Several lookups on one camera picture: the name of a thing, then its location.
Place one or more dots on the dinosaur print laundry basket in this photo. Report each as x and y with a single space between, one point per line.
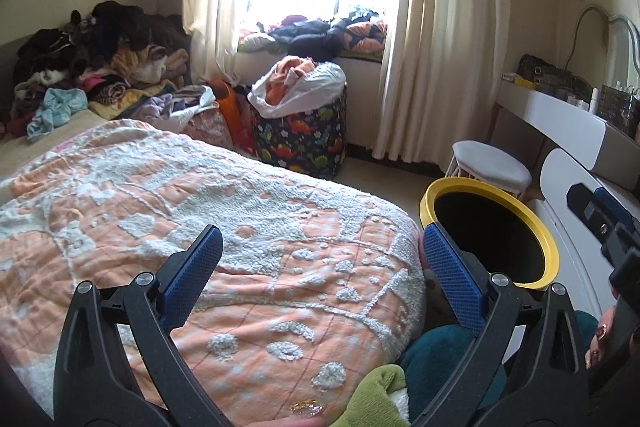
300 142

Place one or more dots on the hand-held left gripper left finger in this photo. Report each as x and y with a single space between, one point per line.
192 277

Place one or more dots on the orange bag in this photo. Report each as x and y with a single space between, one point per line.
232 112

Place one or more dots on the lilac white garment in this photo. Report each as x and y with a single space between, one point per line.
175 104

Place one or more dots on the pile of clothes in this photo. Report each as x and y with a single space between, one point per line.
125 47

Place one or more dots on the orange garment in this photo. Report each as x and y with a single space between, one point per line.
287 77

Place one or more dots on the pink floral bag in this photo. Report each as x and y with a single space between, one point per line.
210 132

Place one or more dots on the yellow rim trash bin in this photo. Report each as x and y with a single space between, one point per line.
450 189

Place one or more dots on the light blue garment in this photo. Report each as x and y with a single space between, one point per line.
55 112

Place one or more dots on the heap of windowsill clothes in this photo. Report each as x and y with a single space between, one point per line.
310 32

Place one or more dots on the white round stool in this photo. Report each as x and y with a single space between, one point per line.
490 162

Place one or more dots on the white bottle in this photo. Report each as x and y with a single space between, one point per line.
595 99

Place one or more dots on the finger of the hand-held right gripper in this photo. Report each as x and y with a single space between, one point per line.
615 207
587 212

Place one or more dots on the beige bed sheet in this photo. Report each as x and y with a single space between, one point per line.
50 152

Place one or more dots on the black mesh organizer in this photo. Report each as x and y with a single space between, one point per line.
620 107

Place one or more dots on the orange white tufted blanket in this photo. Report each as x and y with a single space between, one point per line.
200 207

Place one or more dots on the green fleece jacket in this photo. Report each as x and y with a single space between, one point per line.
375 392

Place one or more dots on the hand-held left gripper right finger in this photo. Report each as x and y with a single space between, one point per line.
452 272

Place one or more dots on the dark bag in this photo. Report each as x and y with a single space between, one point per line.
550 74

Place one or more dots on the person's teal trouser leg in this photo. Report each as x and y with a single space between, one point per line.
440 357

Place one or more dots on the large white plastic bag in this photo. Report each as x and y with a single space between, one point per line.
325 82

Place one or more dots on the wavy frame mirror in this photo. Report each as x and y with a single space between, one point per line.
625 42

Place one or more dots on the person's right hand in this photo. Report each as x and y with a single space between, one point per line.
602 342

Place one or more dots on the person's left hand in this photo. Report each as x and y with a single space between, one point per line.
305 417

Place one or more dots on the white drawer cabinet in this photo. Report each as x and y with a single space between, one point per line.
560 187

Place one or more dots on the small yellow box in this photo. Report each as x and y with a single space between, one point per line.
520 82

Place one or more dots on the wide cream curtain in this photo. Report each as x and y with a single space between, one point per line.
450 32

